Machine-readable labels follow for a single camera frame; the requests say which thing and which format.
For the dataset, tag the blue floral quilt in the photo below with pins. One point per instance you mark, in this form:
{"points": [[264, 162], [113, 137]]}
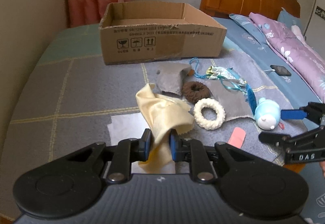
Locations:
{"points": [[251, 40]]}

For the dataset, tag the brown cardboard box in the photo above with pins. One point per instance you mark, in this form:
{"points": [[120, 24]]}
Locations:
{"points": [[140, 31]]}

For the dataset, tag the purple floral quilt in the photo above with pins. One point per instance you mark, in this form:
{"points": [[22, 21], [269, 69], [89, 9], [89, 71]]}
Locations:
{"points": [[306, 62]]}

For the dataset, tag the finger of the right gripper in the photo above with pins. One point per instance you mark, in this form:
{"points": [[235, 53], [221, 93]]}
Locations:
{"points": [[275, 139], [295, 114]]}

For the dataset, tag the yellow soft cloth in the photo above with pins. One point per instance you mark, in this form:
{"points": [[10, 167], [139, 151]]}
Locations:
{"points": [[162, 114]]}

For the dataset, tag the black smartphone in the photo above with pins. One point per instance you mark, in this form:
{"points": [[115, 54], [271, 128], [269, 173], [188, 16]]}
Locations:
{"points": [[280, 70]]}

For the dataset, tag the blue sachet pouch with tassel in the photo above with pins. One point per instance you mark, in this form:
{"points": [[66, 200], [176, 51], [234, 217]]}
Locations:
{"points": [[230, 80]]}

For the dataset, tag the grey cloth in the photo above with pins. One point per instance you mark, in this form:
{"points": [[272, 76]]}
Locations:
{"points": [[171, 80]]}

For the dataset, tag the brown hair scrunchie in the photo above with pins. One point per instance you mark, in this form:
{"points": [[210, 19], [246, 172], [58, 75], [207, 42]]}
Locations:
{"points": [[195, 91]]}

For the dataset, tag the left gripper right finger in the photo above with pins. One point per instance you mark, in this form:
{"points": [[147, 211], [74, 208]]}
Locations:
{"points": [[194, 153]]}

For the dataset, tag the white tissue paper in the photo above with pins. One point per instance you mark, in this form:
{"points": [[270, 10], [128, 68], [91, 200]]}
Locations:
{"points": [[132, 126]]}

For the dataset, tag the grey checked blanket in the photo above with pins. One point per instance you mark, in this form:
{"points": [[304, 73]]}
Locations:
{"points": [[71, 95]]}

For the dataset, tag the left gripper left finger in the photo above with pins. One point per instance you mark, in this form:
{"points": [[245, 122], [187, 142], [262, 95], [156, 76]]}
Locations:
{"points": [[124, 154]]}

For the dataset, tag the blue round plush toy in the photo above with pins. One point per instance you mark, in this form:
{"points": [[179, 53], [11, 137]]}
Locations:
{"points": [[267, 114]]}

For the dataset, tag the pink piece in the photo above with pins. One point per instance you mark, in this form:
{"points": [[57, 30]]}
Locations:
{"points": [[237, 137]]}

